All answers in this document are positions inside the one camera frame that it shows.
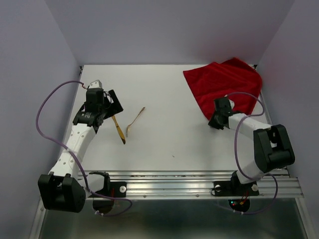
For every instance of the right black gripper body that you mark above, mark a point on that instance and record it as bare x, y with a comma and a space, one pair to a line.
214, 122

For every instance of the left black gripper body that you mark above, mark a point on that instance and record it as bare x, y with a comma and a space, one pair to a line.
112, 109

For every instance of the red cloth napkin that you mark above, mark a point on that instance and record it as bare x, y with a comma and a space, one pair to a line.
216, 80

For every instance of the gold knife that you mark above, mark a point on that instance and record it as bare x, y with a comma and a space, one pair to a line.
120, 133

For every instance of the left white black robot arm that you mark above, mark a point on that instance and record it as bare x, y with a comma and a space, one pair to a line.
67, 186

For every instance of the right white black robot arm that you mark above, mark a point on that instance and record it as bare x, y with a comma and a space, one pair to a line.
271, 144

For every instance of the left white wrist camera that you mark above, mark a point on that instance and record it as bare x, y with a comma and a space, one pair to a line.
97, 84

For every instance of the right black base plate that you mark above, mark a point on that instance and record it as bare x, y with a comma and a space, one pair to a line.
229, 189

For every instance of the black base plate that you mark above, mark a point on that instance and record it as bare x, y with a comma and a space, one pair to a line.
229, 189
116, 190

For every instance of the aluminium mounting rail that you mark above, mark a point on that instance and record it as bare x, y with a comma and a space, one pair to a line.
197, 185

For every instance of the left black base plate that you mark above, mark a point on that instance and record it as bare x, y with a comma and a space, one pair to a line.
116, 190

